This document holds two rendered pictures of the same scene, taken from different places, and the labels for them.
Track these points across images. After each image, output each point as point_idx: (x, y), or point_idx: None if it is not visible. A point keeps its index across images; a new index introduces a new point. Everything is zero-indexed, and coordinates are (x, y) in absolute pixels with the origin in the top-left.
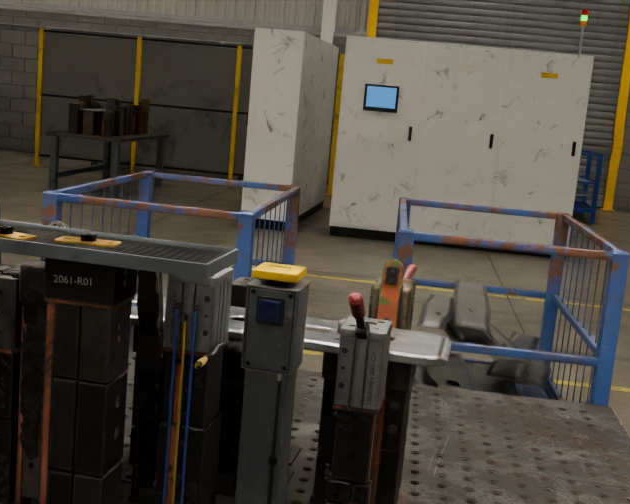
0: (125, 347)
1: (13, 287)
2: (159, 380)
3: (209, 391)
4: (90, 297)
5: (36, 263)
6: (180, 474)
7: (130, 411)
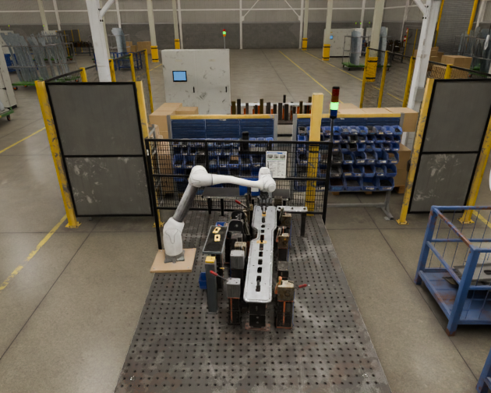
0: (218, 258)
1: None
2: (245, 269)
3: (234, 275)
4: None
5: (233, 236)
6: None
7: (292, 277)
